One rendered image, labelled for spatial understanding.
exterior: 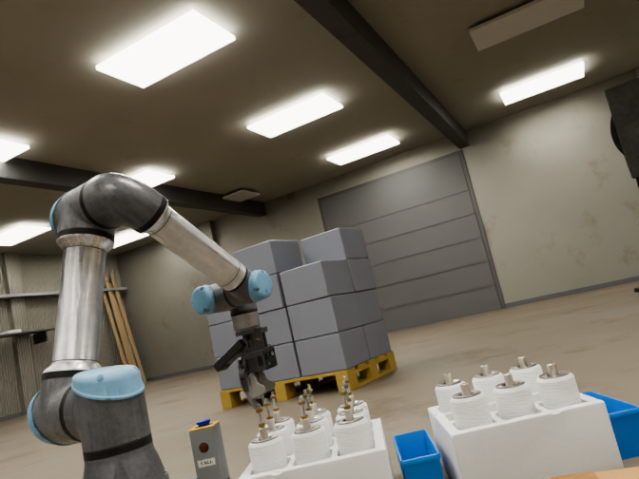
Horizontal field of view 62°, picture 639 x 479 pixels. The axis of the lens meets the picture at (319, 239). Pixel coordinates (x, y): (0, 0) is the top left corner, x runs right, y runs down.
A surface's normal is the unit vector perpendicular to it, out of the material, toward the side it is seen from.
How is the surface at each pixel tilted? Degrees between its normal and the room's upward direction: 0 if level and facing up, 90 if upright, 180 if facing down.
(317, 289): 90
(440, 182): 90
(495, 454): 90
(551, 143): 90
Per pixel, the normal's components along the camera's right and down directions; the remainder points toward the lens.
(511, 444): -0.05, -0.14
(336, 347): -0.51, -0.01
